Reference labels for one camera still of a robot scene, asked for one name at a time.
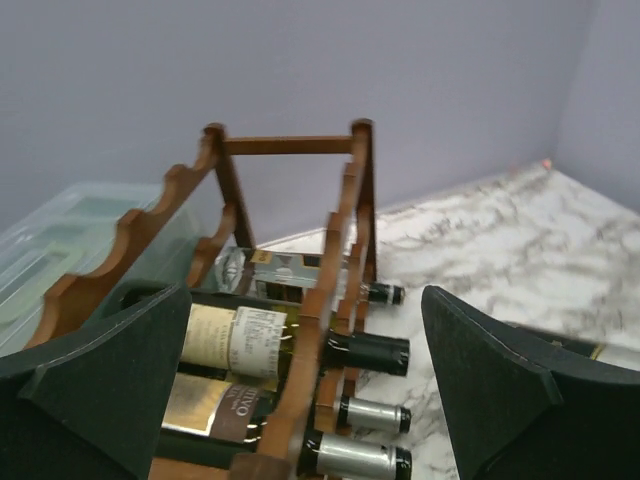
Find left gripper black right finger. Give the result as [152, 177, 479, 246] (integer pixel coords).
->
[421, 286, 639, 479]

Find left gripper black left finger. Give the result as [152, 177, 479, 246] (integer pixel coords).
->
[1, 284, 191, 479]

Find green bottle white neck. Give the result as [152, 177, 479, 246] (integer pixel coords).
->
[161, 373, 412, 445]

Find tall dark green bottle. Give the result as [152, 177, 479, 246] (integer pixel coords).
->
[181, 289, 410, 379]

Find clear square glass bottle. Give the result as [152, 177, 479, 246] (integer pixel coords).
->
[214, 246, 406, 307]

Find brown wooden wine rack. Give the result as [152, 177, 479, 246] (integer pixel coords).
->
[26, 119, 376, 479]

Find green bottle silver cap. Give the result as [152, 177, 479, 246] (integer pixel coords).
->
[296, 430, 413, 480]

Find translucent green plastic storage box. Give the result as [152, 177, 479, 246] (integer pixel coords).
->
[1, 182, 206, 355]

